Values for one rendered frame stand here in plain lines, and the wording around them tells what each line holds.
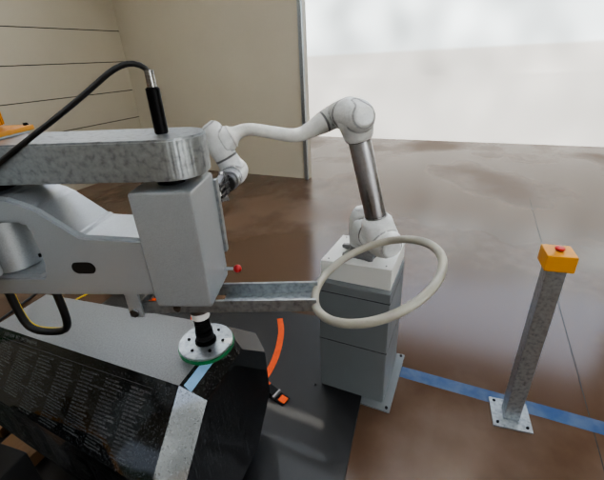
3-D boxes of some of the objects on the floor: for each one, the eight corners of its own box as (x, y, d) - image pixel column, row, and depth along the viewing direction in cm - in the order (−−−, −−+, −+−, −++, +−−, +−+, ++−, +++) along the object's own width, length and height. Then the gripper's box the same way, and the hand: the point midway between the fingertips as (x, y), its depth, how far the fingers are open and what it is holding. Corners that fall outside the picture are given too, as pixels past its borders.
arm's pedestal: (336, 338, 276) (336, 244, 240) (404, 355, 256) (414, 256, 221) (311, 388, 235) (305, 283, 200) (389, 413, 216) (398, 303, 180)
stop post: (533, 434, 200) (594, 263, 152) (493, 426, 206) (539, 257, 157) (525, 404, 217) (578, 241, 169) (488, 397, 223) (529, 237, 174)
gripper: (235, 165, 153) (219, 183, 132) (239, 194, 159) (224, 216, 137) (217, 166, 153) (199, 183, 132) (222, 195, 159) (205, 216, 138)
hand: (214, 197), depth 138 cm, fingers closed
